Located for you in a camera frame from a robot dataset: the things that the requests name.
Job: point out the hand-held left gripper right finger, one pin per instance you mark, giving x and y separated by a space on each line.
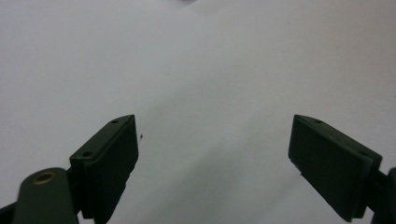
330 165

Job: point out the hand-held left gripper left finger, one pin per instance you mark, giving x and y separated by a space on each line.
107 165

